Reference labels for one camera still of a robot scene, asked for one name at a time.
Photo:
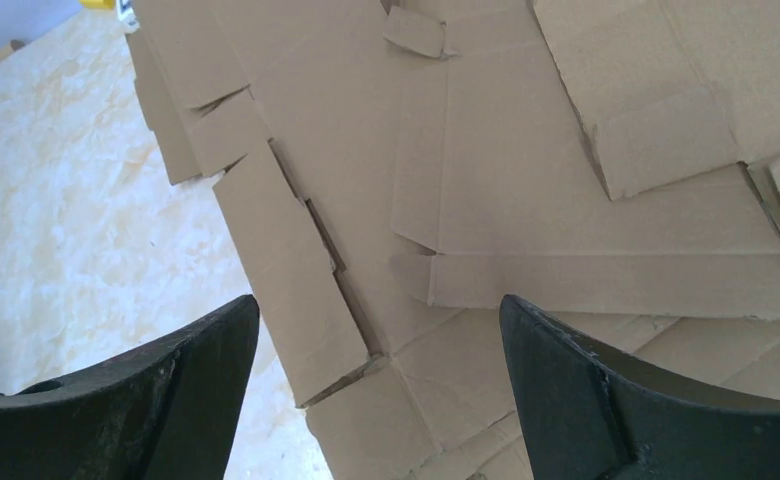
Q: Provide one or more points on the yellow block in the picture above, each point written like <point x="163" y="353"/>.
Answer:
<point x="98" y="4"/>

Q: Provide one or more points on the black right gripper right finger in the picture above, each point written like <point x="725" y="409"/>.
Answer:
<point x="591" y="411"/>

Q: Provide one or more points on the playing card box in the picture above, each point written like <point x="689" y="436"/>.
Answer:
<point x="126" y="15"/>

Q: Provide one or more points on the cardboard sheet pile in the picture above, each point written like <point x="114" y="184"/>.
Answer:
<point x="294" y="106"/>

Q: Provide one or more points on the cardboard box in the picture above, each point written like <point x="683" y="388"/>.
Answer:
<point x="588" y="156"/>

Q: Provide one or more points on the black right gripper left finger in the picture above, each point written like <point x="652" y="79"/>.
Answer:
<point x="167" y="409"/>

